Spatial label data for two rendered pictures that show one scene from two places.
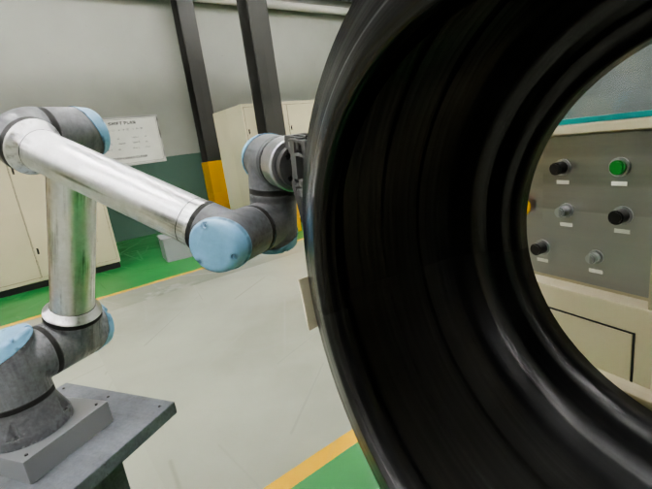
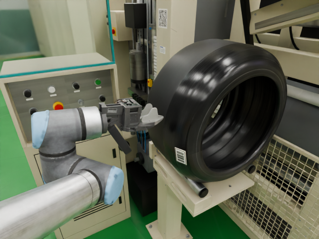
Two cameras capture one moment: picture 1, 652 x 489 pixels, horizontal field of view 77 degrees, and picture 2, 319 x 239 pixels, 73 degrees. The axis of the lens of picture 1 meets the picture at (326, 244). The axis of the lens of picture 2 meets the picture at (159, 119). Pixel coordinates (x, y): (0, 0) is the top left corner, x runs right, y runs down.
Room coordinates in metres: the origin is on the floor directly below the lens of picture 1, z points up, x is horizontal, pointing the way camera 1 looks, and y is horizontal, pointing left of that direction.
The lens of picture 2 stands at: (0.55, 0.57, 1.57)
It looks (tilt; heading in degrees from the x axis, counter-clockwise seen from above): 28 degrees down; 267
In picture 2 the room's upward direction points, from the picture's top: straight up
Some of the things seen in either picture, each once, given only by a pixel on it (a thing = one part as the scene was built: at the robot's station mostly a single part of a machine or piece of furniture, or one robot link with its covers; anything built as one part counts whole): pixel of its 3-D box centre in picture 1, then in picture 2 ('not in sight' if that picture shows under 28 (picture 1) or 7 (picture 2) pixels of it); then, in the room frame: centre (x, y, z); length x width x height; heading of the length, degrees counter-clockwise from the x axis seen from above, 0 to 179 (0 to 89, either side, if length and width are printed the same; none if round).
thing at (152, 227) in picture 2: not in sight; (168, 231); (0.41, -0.47, 0.01); 0.27 x 0.27 x 0.02; 26
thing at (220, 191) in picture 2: not in sight; (201, 173); (0.28, -0.25, 0.80); 0.37 x 0.36 x 0.02; 26
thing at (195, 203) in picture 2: not in sight; (178, 178); (0.41, -0.18, 0.84); 0.36 x 0.09 x 0.06; 116
